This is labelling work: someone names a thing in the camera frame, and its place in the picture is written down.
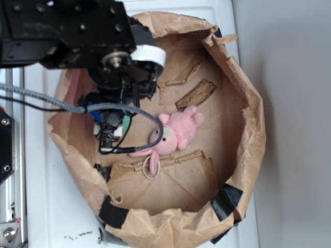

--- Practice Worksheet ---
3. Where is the black cable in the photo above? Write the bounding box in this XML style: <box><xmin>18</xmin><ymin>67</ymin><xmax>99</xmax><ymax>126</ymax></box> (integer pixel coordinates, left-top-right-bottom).
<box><xmin>0</xmin><ymin>95</ymin><xmax>68</xmax><ymax>112</ymax></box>

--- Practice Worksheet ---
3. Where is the aluminium rail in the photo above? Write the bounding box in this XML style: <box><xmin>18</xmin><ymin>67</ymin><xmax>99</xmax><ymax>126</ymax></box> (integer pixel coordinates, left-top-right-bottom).
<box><xmin>0</xmin><ymin>67</ymin><xmax>27</xmax><ymax>248</ymax></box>

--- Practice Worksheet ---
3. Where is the brown wood bark piece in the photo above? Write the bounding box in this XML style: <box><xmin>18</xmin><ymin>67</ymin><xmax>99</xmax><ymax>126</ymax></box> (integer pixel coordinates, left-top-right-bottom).
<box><xmin>175</xmin><ymin>79</ymin><xmax>217</xmax><ymax>111</ymax></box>

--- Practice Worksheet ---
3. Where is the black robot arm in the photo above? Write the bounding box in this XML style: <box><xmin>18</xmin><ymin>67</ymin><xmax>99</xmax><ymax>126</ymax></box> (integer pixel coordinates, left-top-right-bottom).
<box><xmin>1</xmin><ymin>1</ymin><xmax>166</xmax><ymax>100</ymax></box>

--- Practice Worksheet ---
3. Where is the brown paper bag tray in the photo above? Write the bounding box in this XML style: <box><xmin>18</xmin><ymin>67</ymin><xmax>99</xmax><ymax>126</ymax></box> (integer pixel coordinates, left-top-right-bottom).
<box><xmin>47</xmin><ymin>11</ymin><xmax>266</xmax><ymax>247</ymax></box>

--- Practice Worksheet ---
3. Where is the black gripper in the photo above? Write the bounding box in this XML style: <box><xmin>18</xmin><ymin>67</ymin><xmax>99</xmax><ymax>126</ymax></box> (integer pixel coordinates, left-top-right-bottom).
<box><xmin>88</xmin><ymin>17</ymin><xmax>166</xmax><ymax>100</ymax></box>

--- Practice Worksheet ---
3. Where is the grey braided cable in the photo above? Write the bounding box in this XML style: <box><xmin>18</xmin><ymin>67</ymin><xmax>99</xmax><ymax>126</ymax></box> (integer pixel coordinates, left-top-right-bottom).
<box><xmin>0</xmin><ymin>83</ymin><xmax>164</xmax><ymax>154</ymax></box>

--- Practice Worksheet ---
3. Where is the pink plush bunny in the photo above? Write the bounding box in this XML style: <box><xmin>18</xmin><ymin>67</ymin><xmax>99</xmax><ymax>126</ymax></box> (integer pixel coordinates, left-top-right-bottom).
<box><xmin>129</xmin><ymin>105</ymin><xmax>205</xmax><ymax>177</ymax></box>

